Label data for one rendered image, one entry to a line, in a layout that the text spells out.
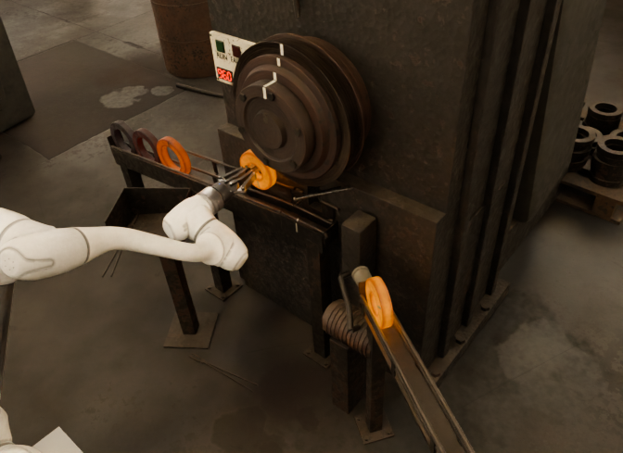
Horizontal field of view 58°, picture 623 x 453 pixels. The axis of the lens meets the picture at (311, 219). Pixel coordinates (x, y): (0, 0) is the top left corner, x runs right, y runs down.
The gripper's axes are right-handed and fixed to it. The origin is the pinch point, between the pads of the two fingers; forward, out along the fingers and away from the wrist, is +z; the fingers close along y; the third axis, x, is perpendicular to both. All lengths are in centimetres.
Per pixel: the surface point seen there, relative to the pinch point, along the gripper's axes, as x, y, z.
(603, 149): -58, 79, 161
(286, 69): 45, 23, -3
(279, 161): 17.7, 23.1, -10.7
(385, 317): -11, 69, -23
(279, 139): 26.8, 25.1, -11.2
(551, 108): 0, 70, 87
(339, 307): -30, 46, -15
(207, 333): -82, -20, -29
